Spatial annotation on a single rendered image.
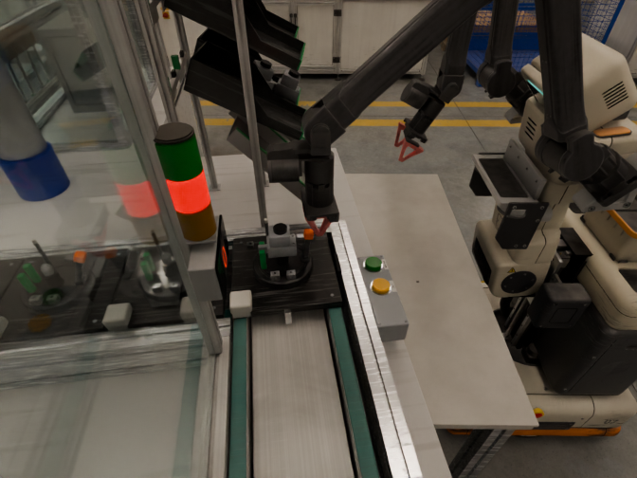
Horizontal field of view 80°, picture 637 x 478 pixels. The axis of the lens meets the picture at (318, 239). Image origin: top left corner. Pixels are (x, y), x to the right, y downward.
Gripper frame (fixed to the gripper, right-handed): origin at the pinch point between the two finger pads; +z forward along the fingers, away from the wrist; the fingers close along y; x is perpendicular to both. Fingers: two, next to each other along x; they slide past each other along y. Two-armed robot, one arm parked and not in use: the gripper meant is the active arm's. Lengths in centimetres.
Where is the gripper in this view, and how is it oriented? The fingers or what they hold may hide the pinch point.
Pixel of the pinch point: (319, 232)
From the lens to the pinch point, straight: 84.9
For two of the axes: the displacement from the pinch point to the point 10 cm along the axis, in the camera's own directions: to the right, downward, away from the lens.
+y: 1.5, 6.6, -7.3
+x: 9.9, -1.1, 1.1
